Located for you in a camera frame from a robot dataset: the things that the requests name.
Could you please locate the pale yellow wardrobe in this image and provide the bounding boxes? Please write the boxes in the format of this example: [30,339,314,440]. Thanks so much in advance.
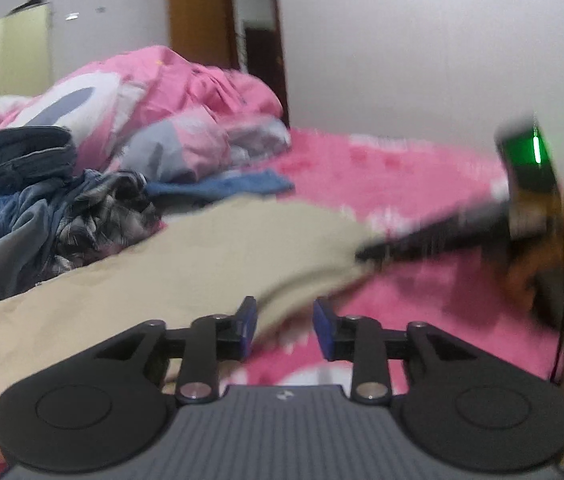
[0,2,55,108]

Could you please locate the beige pants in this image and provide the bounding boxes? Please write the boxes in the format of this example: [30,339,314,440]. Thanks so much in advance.
[0,195,377,456]

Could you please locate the wooden door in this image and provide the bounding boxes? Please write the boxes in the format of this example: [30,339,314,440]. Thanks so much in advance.
[169,0,240,68]

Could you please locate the dark blue jeans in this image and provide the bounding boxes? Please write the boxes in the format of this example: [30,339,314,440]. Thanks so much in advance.
[0,126,78,196]

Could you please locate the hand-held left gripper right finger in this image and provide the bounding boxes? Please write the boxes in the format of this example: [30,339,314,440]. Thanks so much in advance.
[313,297,480,405]

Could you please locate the plaid shirt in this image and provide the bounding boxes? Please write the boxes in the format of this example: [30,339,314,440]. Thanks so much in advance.
[56,170,165,271]

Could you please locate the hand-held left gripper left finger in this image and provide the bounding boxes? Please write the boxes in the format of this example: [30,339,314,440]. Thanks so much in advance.
[94,296,259,406]

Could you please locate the pink quilt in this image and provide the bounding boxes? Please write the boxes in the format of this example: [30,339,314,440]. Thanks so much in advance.
[0,45,293,186]

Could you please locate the light blue jeans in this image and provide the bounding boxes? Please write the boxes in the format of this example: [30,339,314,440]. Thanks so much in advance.
[0,170,107,306]

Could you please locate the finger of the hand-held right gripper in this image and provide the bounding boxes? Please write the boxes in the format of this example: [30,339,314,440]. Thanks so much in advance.
[356,199,514,267]

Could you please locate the blue cloth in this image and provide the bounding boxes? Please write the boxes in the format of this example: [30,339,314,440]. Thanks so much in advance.
[147,169,297,208]

